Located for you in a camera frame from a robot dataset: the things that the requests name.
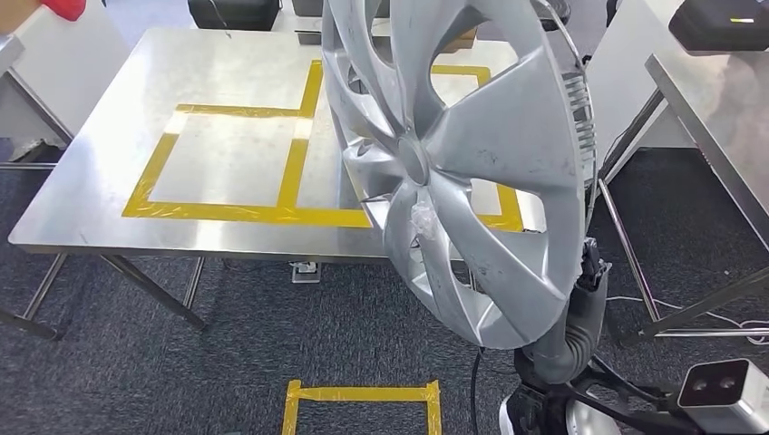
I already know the white partition panel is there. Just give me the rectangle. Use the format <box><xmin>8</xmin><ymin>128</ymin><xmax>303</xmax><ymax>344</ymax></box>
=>
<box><xmin>585</xmin><ymin>0</ymin><xmax>695</xmax><ymax>181</ymax></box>
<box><xmin>12</xmin><ymin>0</ymin><xmax>132</xmax><ymax>160</ymax></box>

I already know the yellow tape on workbench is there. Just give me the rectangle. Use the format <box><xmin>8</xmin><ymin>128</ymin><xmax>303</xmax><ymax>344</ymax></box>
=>
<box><xmin>122</xmin><ymin>58</ymin><xmax>525</xmax><ymax>234</ymax></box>

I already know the black round stool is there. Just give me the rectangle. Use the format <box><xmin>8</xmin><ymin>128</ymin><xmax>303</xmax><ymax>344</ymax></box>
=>
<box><xmin>531</xmin><ymin>0</ymin><xmax>572</xmax><ymax>33</ymax></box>

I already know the silver plastic wheel cover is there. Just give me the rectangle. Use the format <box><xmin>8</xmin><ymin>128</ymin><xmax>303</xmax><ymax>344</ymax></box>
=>
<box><xmin>321</xmin><ymin>0</ymin><xmax>599</xmax><ymax>352</ymax></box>

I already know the brown cardboard box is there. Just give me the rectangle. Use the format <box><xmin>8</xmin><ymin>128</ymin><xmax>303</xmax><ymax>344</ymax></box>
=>
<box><xmin>0</xmin><ymin>0</ymin><xmax>44</xmax><ymax>34</ymax></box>
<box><xmin>441</xmin><ymin>24</ymin><xmax>480</xmax><ymax>56</ymax></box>

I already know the silver floor outlet box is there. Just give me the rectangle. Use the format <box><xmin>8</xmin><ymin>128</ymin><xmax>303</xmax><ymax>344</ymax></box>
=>
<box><xmin>291</xmin><ymin>261</ymin><xmax>323</xmax><ymax>285</ymax></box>

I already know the yellow floor tape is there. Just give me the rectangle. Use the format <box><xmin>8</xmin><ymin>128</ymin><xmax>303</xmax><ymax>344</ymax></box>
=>
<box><xmin>280</xmin><ymin>379</ymin><xmax>443</xmax><ymax>435</ymax></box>

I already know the red object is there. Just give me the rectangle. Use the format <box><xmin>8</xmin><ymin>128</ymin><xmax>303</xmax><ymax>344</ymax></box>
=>
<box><xmin>40</xmin><ymin>0</ymin><xmax>87</xmax><ymax>22</ymax></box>

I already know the black equipment case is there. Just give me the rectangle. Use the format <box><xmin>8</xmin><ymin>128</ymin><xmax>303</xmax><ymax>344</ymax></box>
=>
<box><xmin>188</xmin><ymin>0</ymin><xmax>282</xmax><ymax>33</ymax></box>

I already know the white cable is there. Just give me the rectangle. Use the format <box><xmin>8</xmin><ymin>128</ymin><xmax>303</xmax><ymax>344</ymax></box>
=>
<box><xmin>607</xmin><ymin>295</ymin><xmax>769</xmax><ymax>346</ymax></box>

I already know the black device box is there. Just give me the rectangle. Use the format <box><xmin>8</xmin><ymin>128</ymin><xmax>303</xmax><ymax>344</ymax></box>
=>
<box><xmin>668</xmin><ymin>0</ymin><xmax>769</xmax><ymax>54</ymax></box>

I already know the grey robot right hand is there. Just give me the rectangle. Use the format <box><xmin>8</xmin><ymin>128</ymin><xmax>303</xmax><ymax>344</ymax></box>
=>
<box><xmin>531</xmin><ymin>237</ymin><xmax>613</xmax><ymax>385</ymax></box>

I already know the black cable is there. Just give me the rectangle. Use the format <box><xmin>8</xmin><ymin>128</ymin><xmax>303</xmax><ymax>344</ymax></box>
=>
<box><xmin>469</xmin><ymin>348</ymin><xmax>485</xmax><ymax>435</ymax></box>

